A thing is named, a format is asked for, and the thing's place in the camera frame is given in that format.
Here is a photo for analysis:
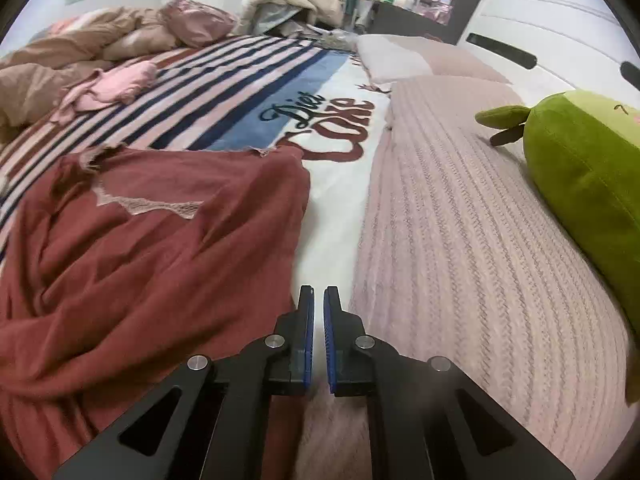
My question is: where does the red knit garment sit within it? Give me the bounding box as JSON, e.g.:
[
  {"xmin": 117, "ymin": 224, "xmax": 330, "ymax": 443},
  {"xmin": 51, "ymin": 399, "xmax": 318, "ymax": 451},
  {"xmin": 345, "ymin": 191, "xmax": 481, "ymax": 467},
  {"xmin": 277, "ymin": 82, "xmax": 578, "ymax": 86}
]
[{"xmin": 1, "ymin": 146, "xmax": 310, "ymax": 479}]

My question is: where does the pink knit pillow near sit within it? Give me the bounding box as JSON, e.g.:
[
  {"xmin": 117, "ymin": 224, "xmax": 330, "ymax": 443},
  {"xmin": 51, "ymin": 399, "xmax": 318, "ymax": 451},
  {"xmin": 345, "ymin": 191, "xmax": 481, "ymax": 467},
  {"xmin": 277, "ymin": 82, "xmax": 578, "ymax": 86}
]
[{"xmin": 294, "ymin": 75, "xmax": 637, "ymax": 480}]

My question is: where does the green avocado plush toy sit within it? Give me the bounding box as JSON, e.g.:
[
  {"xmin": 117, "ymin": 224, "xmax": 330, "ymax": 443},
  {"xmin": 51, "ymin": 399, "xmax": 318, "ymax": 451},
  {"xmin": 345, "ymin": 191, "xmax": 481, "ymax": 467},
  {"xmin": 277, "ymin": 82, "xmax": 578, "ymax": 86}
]
[{"xmin": 474, "ymin": 89, "xmax": 640, "ymax": 406}]

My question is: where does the striped bed blanket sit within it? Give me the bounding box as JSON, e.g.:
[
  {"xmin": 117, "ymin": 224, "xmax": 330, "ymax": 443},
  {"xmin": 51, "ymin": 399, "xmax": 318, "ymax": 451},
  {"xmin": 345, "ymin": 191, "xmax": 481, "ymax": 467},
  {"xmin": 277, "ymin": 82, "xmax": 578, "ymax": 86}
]
[{"xmin": 1, "ymin": 36, "xmax": 390, "ymax": 300}]

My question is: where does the pink small garment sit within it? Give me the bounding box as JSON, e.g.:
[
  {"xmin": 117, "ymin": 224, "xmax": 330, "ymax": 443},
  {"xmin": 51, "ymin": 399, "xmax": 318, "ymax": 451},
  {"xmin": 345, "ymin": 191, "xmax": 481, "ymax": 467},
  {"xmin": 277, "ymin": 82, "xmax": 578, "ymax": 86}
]
[{"xmin": 50, "ymin": 61, "xmax": 158, "ymax": 126}]

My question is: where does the pink white pillow far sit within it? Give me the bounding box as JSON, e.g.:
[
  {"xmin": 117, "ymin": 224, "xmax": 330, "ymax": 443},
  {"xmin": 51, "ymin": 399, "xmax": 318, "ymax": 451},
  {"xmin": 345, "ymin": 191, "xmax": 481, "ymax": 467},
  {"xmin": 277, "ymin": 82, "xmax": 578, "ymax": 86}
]
[{"xmin": 356, "ymin": 34, "xmax": 509, "ymax": 84}]

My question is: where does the beige rumpled duvet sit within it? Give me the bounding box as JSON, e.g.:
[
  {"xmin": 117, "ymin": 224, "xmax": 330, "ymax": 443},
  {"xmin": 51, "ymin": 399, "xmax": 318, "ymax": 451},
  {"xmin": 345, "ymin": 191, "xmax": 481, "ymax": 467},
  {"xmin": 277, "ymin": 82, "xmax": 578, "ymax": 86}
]
[{"xmin": 1, "ymin": 6, "xmax": 179, "ymax": 145}]

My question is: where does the white bed headboard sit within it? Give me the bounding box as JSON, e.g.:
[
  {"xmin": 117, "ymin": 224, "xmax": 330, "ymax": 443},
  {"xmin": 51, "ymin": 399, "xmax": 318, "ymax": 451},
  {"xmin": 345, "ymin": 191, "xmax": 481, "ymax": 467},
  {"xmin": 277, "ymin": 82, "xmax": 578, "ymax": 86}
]
[{"xmin": 458, "ymin": 0, "xmax": 639, "ymax": 108}]

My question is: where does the cream blanket pile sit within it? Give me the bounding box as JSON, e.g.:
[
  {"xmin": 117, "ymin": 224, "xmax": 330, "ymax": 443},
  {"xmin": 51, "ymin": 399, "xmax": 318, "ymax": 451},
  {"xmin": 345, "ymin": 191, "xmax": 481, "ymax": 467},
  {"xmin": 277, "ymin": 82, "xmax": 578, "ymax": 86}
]
[{"xmin": 233, "ymin": 0, "xmax": 344, "ymax": 35}]

